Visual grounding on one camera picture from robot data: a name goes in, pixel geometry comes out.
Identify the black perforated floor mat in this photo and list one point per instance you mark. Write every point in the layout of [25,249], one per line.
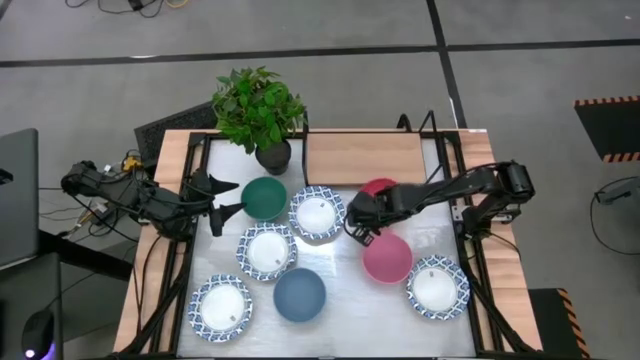
[170,127]

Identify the grey floor stand base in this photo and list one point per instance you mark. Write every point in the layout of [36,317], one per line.
[620,192]

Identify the black aluminium table frame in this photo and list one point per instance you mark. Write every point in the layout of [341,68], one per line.
[196,139]

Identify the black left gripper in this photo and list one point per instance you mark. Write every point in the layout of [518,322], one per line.
[202,200]

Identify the blue patterned paper bowl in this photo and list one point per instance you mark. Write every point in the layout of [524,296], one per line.
[267,251]
[316,215]
[220,307]
[436,289]

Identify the wooden shelf with black frame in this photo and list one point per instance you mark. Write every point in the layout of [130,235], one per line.
[365,159]

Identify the grey laptop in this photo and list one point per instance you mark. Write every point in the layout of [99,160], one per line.
[17,200]

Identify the black plant pot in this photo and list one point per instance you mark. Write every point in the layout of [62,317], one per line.
[274,159]

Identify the black hazard-striped floor mat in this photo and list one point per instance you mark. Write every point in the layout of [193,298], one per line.
[552,320]
[612,127]

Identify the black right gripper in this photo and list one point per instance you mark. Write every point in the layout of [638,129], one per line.
[382,205]

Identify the green plastic bowl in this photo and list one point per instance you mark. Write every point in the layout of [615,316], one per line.
[264,199]

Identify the black computer mouse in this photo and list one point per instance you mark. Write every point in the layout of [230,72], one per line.
[37,334]

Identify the green leafy plant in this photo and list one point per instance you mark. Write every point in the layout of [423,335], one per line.
[257,107]

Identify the red plastic bowl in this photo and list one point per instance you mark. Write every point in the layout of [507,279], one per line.
[376,184]

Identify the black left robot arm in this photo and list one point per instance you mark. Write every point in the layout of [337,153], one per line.
[100,182]

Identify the blue plastic bowl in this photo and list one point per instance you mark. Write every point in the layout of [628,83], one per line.
[300,295]

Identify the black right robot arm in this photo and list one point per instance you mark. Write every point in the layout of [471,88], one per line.
[480,182]

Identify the pink plastic bowl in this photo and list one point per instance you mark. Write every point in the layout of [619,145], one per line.
[388,260]

